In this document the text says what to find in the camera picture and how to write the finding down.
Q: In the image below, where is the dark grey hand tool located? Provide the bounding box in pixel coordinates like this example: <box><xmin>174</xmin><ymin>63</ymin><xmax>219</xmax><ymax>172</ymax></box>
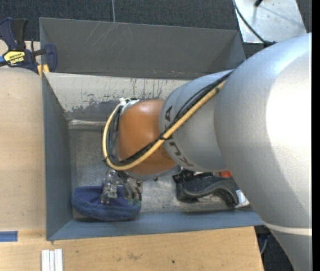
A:
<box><xmin>175</xmin><ymin>174</ymin><xmax>239</xmax><ymax>209</ymax></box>

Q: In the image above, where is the blue fuzzy cloth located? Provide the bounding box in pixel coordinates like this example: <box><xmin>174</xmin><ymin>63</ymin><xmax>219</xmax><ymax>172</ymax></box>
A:
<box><xmin>71</xmin><ymin>185</ymin><xmax>142</xmax><ymax>222</ymax></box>

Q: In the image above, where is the grey metal bin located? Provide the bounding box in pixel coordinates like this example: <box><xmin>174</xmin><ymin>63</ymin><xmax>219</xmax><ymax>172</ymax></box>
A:
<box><xmin>38</xmin><ymin>17</ymin><xmax>265</xmax><ymax>242</ymax></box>

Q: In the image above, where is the white packet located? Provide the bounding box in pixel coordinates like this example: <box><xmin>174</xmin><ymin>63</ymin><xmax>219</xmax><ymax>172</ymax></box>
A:
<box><xmin>234</xmin><ymin>190</ymin><xmax>250</xmax><ymax>209</ymax></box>

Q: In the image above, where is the pale wood flat board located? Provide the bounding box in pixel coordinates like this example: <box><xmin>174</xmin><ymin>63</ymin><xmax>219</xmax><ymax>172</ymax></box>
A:
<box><xmin>0</xmin><ymin>65</ymin><xmax>47</xmax><ymax>233</ymax></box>

